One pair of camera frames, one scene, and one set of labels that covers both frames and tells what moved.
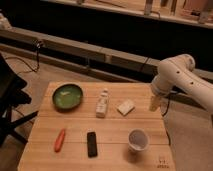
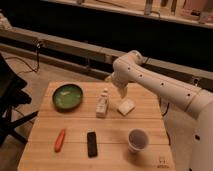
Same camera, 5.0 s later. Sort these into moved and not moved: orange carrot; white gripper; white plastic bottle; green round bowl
Moved: white gripper
Not moved: green round bowl; white plastic bottle; orange carrot
